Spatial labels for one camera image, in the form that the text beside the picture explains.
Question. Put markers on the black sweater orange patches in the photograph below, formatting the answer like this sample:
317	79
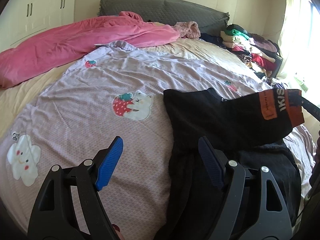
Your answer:
236	127

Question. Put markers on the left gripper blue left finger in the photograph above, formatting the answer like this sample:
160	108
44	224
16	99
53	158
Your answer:
106	161

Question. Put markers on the grey quilted headboard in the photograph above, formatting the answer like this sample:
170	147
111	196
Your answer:
169	12

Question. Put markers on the pile of folded clothes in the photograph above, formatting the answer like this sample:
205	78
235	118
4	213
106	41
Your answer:
258	53

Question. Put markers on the right hand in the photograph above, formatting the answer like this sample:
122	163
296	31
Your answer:
315	172

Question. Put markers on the cream wardrobe cabinet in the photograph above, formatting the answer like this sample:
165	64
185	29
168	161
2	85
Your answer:
22	19

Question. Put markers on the dark navy garment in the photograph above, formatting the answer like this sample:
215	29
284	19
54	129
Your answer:
216	40

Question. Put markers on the lilac strawberry print quilt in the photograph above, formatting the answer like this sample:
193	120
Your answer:
48	171

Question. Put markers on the pink fleece blanket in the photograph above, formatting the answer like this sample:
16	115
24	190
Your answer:
61	45

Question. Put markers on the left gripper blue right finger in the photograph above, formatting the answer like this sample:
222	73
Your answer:
216	164

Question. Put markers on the pink fuzzy garment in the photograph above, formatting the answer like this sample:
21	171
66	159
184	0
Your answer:
188	29

